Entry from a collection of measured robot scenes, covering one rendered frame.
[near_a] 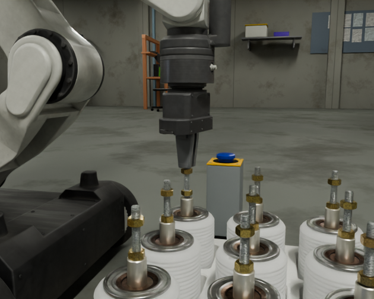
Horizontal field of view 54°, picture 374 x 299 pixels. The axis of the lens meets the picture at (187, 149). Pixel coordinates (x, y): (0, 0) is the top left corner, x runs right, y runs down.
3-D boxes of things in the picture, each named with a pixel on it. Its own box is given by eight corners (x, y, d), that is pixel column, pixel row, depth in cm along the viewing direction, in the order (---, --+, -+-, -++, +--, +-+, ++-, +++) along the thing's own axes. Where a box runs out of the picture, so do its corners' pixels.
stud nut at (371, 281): (354, 282, 35) (355, 274, 35) (359, 275, 37) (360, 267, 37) (377, 289, 34) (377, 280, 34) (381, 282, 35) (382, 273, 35)
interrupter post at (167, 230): (159, 239, 54) (159, 218, 53) (176, 239, 54) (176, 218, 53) (158, 246, 52) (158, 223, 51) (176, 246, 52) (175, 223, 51)
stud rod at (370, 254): (359, 298, 36) (365, 223, 34) (362, 293, 36) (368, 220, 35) (370, 301, 35) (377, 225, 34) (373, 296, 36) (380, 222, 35)
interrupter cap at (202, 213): (161, 210, 67) (161, 206, 67) (202, 207, 69) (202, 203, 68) (169, 225, 60) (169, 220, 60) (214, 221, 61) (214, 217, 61)
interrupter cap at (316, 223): (318, 216, 64) (318, 212, 64) (364, 227, 59) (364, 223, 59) (298, 228, 58) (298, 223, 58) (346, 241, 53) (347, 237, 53)
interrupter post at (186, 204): (178, 214, 65) (178, 196, 64) (192, 213, 66) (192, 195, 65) (181, 218, 63) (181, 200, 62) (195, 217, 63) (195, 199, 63)
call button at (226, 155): (214, 164, 77) (215, 155, 77) (217, 161, 81) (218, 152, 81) (234, 165, 76) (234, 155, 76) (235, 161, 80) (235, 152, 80)
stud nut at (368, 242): (357, 244, 35) (358, 236, 35) (362, 239, 36) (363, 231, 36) (380, 250, 34) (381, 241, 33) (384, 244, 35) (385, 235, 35)
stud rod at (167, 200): (164, 230, 53) (163, 179, 52) (171, 230, 53) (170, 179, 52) (163, 232, 52) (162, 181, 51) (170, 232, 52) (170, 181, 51)
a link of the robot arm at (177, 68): (180, 126, 69) (180, 60, 67) (228, 129, 65) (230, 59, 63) (142, 133, 58) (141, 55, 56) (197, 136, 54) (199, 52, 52)
